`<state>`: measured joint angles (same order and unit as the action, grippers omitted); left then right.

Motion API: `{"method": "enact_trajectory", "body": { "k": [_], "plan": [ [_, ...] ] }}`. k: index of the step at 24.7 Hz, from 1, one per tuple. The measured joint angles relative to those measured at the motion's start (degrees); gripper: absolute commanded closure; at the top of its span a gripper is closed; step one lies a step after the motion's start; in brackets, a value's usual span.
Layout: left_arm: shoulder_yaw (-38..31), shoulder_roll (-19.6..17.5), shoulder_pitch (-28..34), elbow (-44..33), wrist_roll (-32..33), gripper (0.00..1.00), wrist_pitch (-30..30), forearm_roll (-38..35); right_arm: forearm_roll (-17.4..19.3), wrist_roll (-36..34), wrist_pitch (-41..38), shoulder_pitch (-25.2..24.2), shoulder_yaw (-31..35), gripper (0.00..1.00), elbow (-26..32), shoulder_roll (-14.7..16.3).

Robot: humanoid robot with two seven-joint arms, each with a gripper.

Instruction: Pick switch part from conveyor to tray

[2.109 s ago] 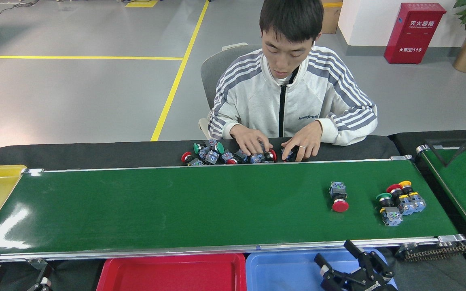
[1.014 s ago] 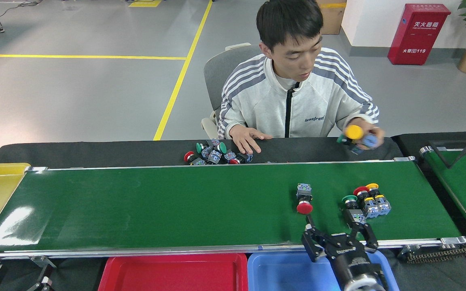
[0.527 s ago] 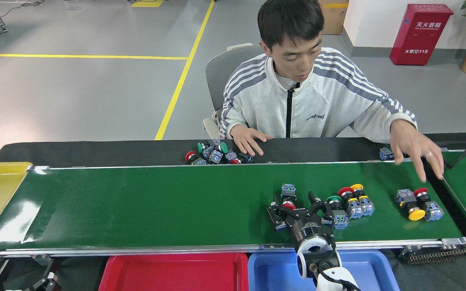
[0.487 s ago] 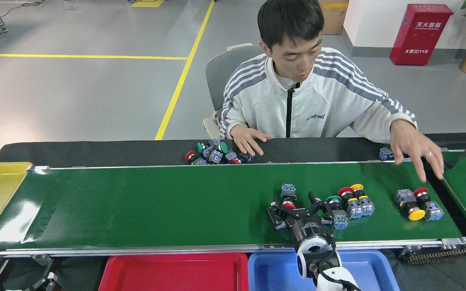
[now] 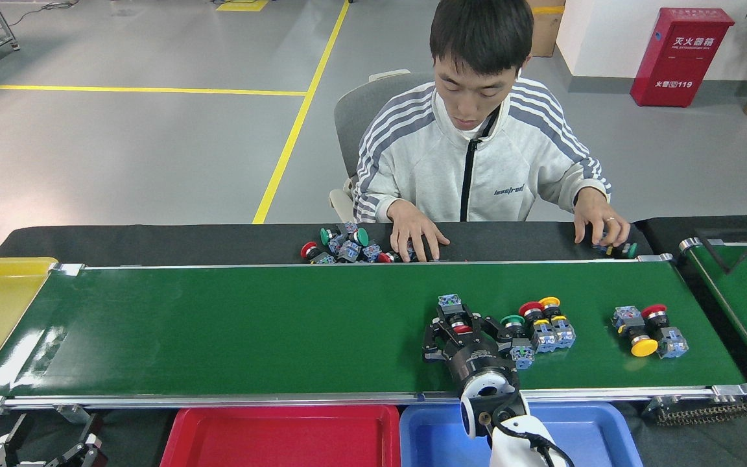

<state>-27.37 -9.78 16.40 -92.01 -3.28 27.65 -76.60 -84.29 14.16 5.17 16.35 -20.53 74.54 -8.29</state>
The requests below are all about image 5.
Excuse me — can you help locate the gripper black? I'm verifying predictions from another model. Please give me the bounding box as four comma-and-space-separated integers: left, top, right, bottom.
422, 304, 520, 390

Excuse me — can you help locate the blue plastic tray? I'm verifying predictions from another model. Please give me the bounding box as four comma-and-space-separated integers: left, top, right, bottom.
399, 402, 643, 467

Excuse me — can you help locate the red plastic tray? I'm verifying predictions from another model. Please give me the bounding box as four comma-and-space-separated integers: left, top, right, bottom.
161, 405, 402, 467

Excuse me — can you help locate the person's right hand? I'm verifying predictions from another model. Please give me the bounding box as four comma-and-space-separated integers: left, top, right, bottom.
386, 200, 451, 263

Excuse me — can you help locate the person's left hand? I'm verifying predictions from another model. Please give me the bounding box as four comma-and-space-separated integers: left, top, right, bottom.
573, 187, 631, 247

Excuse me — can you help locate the person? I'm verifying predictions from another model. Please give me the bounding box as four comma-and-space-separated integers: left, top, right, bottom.
353, 0, 631, 263

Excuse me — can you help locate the grey office chair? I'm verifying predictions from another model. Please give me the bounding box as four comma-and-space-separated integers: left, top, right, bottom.
329, 69, 436, 223

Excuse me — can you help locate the brown cardboard box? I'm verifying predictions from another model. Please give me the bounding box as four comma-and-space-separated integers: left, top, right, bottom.
529, 0, 565, 58

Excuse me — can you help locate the red fire extinguisher box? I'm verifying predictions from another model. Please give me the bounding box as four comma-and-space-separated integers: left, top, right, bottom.
630, 8, 735, 108

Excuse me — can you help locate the green conveyor belt silver frame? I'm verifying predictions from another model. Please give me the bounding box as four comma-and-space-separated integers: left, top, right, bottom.
0, 254, 747, 416

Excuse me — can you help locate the conveyor drive chain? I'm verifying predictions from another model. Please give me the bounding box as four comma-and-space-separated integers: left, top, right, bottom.
652, 397, 747, 427

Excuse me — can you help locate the black cable bundle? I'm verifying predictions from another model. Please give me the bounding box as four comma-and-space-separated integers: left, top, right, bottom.
698, 221, 747, 274

